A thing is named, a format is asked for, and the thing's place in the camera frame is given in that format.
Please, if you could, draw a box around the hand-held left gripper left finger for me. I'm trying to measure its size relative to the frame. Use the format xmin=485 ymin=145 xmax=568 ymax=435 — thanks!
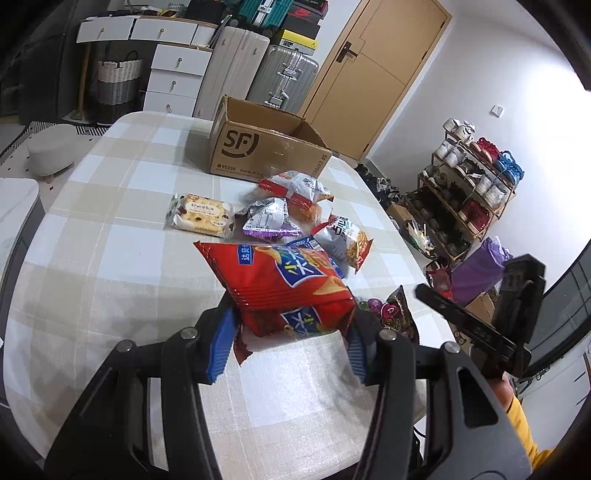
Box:
xmin=44 ymin=293 xmax=241 ymax=480

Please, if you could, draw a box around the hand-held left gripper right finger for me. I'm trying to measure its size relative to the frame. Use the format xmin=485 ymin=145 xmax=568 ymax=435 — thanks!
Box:
xmin=344 ymin=307 xmax=534 ymax=480

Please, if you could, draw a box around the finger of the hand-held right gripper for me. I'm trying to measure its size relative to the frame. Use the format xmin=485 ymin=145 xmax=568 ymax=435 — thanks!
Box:
xmin=414 ymin=283 xmax=497 ymax=344

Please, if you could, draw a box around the red chip bag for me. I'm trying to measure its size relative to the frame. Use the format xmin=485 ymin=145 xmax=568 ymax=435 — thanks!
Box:
xmin=193 ymin=240 xmax=356 ymax=365

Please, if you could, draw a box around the silver noodle snack packet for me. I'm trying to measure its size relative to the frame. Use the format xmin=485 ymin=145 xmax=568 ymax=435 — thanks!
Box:
xmin=310 ymin=215 xmax=374 ymax=275

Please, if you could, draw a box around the purple snack packet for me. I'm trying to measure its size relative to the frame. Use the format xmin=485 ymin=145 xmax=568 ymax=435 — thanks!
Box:
xmin=235 ymin=197 xmax=303 ymax=241

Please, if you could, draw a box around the white red snack packet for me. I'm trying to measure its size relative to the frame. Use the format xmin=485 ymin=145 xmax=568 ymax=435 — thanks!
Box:
xmin=257 ymin=170 xmax=334 ymax=222

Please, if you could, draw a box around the brown cardboard box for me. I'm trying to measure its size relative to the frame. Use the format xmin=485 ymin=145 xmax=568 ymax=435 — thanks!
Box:
xmin=209 ymin=95 xmax=333 ymax=181

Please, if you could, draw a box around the person's right forearm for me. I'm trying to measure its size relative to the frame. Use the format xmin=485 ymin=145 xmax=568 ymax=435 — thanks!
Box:
xmin=489 ymin=374 xmax=555 ymax=472

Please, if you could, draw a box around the small floor cardboard box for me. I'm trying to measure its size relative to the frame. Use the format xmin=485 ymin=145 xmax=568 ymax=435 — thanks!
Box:
xmin=464 ymin=291 xmax=499 ymax=324

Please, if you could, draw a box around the red plastic bag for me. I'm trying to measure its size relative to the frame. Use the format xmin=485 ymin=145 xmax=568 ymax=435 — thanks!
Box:
xmin=425 ymin=265 xmax=455 ymax=301

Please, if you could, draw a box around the purple bag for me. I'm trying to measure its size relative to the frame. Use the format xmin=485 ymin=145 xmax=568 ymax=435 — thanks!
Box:
xmin=450 ymin=236 xmax=513 ymax=308

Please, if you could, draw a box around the black glass cabinet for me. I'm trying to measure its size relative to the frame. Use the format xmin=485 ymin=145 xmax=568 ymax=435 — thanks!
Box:
xmin=517 ymin=258 xmax=591 ymax=384

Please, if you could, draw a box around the dark grape candy packet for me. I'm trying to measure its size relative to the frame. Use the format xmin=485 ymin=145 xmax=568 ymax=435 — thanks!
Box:
xmin=358 ymin=285 xmax=421 ymax=344

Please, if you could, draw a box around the wooden shoe rack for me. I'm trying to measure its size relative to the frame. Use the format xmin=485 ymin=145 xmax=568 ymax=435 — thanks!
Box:
xmin=406 ymin=117 xmax=525 ymax=261

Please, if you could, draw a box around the clear biscuit packet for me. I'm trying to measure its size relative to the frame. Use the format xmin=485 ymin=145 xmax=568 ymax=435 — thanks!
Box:
xmin=165 ymin=193 xmax=235 ymax=238

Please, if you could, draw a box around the pile of shoes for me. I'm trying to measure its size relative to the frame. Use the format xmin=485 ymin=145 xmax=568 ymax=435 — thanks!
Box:
xmin=353 ymin=161 xmax=407 ymax=208

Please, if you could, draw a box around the wooden door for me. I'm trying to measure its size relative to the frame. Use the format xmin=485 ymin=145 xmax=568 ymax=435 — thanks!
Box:
xmin=300 ymin=0 xmax=452 ymax=161

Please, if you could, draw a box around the white chair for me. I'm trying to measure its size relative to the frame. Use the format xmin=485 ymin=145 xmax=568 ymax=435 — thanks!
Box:
xmin=0 ymin=178 xmax=47 ymax=352

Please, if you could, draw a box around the grey stool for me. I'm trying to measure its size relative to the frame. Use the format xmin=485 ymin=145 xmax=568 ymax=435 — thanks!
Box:
xmin=25 ymin=122 xmax=77 ymax=178

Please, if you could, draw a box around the silver suitcase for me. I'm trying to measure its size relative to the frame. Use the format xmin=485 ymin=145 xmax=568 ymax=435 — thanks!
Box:
xmin=247 ymin=44 xmax=320 ymax=114

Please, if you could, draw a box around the woven laundry basket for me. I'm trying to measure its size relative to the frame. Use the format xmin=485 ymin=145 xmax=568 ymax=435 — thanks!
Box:
xmin=90 ymin=51 xmax=144 ymax=124

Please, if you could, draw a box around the beige suitcase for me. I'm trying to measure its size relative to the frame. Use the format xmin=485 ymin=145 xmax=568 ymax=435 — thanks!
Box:
xmin=193 ymin=25 xmax=271 ymax=120

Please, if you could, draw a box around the white drawer cabinet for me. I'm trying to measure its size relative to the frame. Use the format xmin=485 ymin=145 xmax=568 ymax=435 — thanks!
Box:
xmin=76 ymin=16 xmax=218 ymax=116

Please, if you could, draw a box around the stack of shoe boxes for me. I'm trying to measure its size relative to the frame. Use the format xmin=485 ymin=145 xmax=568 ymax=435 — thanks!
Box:
xmin=164 ymin=0 xmax=331 ymax=51

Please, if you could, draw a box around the yellow broom handle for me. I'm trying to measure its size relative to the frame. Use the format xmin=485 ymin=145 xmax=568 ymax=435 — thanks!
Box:
xmin=74 ymin=44 xmax=90 ymax=121

